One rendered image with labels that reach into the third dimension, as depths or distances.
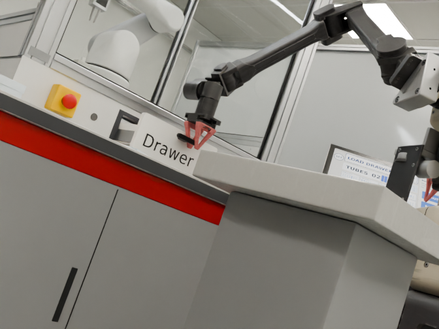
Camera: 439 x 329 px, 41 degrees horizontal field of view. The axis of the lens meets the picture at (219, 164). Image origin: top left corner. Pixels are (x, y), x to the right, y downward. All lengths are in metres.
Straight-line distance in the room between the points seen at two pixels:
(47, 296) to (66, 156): 0.25
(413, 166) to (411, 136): 1.77
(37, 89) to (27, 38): 0.14
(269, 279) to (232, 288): 0.06
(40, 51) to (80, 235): 0.71
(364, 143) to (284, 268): 2.68
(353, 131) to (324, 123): 0.21
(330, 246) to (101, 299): 0.57
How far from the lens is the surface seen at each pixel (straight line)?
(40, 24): 1.69
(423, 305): 1.13
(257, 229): 0.77
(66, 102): 1.63
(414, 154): 1.55
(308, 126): 3.62
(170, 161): 1.73
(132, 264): 1.18
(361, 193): 0.66
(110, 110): 1.77
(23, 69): 1.66
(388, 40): 1.61
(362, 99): 3.51
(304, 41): 1.87
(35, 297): 1.10
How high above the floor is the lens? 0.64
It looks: 8 degrees up
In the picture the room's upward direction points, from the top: 20 degrees clockwise
